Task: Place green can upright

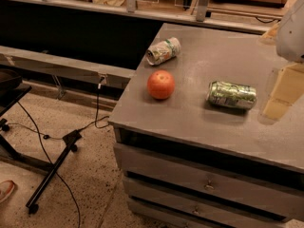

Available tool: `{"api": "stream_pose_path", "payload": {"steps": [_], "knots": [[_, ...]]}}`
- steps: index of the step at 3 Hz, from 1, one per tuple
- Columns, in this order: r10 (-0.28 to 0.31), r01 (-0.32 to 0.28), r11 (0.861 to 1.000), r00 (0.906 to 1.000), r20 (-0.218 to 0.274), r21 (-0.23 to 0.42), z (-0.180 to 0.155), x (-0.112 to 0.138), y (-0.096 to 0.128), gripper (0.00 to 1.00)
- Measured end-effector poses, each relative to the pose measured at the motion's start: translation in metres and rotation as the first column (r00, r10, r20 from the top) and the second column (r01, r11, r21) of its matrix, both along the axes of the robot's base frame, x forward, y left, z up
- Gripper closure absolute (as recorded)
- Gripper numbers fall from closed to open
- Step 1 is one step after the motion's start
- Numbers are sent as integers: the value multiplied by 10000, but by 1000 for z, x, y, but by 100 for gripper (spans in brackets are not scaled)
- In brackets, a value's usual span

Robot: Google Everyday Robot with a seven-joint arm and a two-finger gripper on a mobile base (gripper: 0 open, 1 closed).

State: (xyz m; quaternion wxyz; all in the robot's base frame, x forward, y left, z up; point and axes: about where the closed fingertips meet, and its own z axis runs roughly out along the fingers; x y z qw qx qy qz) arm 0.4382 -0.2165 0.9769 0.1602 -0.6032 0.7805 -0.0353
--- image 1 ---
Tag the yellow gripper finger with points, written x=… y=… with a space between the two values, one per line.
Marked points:
x=288 y=88
x=269 y=37

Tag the green soda can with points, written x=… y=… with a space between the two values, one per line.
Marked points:
x=232 y=95

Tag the black desk left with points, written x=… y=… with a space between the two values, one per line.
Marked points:
x=12 y=90

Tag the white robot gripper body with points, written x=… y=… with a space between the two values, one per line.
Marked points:
x=292 y=37

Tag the crushed white green can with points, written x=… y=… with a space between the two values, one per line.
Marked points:
x=163 y=51

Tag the orange round fruit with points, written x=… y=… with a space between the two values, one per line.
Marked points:
x=160 y=84

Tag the black stand leg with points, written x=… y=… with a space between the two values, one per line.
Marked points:
x=70 y=140

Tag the grey bench rail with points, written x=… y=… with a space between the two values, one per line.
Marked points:
x=84 y=71

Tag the orange white shoe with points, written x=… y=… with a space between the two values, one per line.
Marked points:
x=6 y=189

